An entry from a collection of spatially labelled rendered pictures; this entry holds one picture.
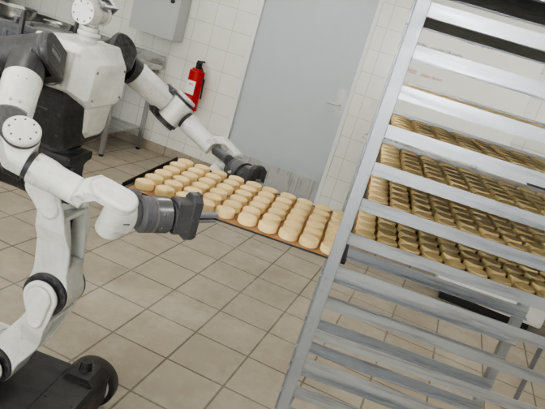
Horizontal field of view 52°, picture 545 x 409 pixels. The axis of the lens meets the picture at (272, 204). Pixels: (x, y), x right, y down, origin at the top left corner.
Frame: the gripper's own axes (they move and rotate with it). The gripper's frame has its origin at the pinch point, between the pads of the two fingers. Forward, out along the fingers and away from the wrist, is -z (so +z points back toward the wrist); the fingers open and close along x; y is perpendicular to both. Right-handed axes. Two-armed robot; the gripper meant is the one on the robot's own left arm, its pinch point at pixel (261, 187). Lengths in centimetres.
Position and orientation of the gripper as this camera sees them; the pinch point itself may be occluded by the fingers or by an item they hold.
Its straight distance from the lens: 179.7
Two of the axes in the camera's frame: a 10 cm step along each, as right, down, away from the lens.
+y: 8.0, 0.5, 6.0
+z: -5.3, -4.0, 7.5
